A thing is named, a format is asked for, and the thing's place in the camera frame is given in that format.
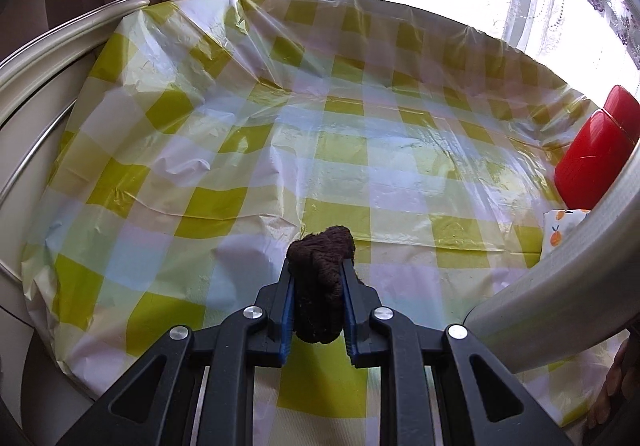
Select white fruit print cloth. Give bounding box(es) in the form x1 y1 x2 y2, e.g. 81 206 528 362
540 209 590 258

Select dark brown knitted sock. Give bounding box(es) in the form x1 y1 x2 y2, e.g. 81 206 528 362
286 226 356 344

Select steel vacuum flask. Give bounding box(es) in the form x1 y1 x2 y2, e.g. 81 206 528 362
465 154 639 372

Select red thermos jug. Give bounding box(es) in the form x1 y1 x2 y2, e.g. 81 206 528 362
554 85 640 210

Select green checkered plastic tablecloth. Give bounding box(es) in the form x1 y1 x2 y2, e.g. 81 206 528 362
19 0 632 429

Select cream sofa frame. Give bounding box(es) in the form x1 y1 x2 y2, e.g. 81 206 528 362
0 0 149 419

